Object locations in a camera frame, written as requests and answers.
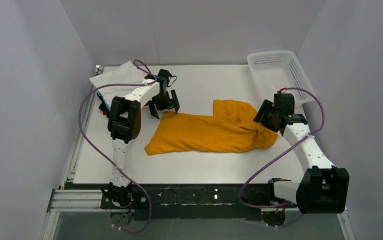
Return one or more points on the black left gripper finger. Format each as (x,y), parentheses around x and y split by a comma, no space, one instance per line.
(153,110)
(174,101)

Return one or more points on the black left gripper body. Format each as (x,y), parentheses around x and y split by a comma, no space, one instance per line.
(164,102)

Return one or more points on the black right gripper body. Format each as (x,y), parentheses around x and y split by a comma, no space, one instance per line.
(268,117)

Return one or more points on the yellow t shirt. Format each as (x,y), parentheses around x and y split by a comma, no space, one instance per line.
(230,129)

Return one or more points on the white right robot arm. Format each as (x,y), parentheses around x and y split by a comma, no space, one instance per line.
(323,188)

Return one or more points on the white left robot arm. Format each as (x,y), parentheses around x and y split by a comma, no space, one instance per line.
(124,125)

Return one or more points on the white plastic basket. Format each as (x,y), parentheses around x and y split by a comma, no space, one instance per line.
(275,70)

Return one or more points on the white folded t shirt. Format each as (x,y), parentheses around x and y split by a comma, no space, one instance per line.
(127,73)

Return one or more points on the black folded t shirt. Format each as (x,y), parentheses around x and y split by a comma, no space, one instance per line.
(104,108)

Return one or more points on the cyan folded t shirt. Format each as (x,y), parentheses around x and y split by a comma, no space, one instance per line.
(100,97)

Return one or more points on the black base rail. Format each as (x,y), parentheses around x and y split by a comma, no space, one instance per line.
(184,201)

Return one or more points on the aluminium table frame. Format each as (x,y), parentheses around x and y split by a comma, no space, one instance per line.
(63,199)

